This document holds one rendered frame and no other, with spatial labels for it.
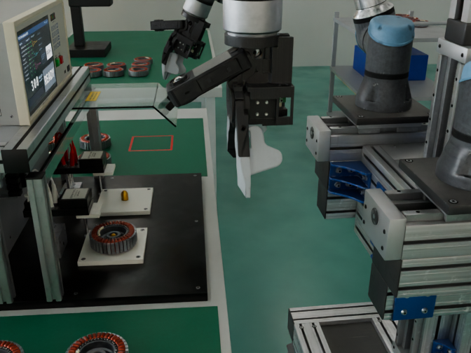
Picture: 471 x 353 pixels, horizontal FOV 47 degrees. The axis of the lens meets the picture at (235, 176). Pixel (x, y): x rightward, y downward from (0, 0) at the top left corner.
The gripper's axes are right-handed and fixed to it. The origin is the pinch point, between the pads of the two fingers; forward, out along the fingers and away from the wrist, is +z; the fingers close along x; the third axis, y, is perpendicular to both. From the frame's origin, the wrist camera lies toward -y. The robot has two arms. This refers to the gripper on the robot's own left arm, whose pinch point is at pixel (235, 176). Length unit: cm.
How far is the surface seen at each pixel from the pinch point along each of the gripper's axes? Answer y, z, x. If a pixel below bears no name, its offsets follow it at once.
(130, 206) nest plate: -21, 37, 66
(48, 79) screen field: -36, -1, 57
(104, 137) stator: -34, 37, 123
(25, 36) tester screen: -37, -13, 45
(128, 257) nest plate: -20, 37, 40
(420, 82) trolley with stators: 161, 60, 276
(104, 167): -27, 26, 69
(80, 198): -30, 23, 44
